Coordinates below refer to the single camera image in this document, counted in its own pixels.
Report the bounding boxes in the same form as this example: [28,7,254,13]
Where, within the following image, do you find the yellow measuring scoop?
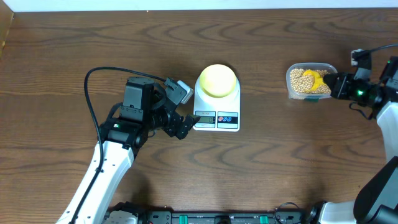
[303,70,325,92]

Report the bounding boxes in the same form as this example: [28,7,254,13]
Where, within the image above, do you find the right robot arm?
[303,49,397,223]

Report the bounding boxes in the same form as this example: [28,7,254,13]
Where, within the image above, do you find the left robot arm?
[58,77,199,223]

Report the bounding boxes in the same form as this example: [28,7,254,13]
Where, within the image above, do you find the white digital kitchen scale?
[193,76,241,132]

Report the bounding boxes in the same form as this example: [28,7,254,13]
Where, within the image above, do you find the pale yellow bowl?
[199,64,237,98]

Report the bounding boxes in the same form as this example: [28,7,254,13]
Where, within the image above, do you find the clear plastic container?
[286,63,337,100]

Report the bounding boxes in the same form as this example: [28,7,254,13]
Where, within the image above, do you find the soybeans in container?
[290,68,331,94]

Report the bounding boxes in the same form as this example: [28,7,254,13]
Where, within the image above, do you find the left black cable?
[70,65,167,224]

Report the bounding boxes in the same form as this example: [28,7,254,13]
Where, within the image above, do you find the black cable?
[70,65,167,224]
[368,43,398,54]

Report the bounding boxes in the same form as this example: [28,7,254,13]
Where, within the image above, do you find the right black cable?
[368,43,398,54]

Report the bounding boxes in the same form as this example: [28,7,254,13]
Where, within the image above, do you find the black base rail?
[105,205,312,224]

